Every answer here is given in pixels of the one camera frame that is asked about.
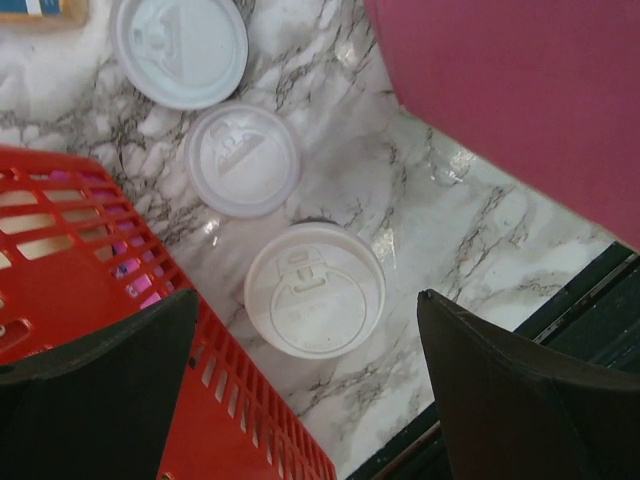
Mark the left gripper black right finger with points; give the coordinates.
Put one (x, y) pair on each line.
(510, 408)

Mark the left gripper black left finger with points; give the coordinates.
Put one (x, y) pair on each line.
(101, 406)

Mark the white plastic cup lid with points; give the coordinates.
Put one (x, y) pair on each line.
(315, 292)

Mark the pink and cream paper bag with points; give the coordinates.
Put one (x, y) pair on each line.
(548, 91)

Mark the red plastic shopping basket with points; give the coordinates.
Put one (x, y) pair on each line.
(76, 257)

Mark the loose white cup lid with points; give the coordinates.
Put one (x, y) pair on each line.
(242, 160)

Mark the stack of white cup lids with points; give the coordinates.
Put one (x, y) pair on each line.
(183, 55)

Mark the blue and tan small box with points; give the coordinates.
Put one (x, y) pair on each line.
(43, 14)

